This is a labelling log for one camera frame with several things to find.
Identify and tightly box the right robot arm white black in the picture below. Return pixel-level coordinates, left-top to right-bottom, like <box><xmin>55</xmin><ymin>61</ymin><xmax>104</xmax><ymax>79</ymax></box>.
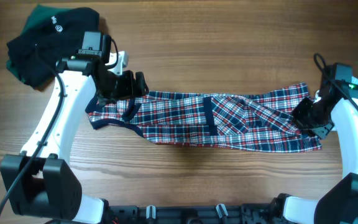
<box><xmin>282</xmin><ymin>63</ymin><xmax>358</xmax><ymax>223</ymax></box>

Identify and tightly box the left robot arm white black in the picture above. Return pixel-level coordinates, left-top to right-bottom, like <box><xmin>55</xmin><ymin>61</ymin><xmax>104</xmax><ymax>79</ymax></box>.
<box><xmin>0</xmin><ymin>31</ymin><xmax>149</xmax><ymax>223</ymax></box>

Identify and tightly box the black garment with white logo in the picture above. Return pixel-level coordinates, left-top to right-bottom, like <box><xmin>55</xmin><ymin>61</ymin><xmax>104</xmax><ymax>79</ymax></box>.
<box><xmin>7</xmin><ymin>7</ymin><xmax>99</xmax><ymax>88</ymax></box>

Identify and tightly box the dark green garment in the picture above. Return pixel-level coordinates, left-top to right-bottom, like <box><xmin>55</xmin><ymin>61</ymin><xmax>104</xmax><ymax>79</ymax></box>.
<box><xmin>6</xmin><ymin>4</ymin><xmax>70</xmax><ymax>83</ymax></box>

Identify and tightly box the plaid red navy white garment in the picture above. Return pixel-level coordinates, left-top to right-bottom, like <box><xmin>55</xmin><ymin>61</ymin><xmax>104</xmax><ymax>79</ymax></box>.
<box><xmin>85</xmin><ymin>83</ymin><xmax>322</xmax><ymax>152</ymax></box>

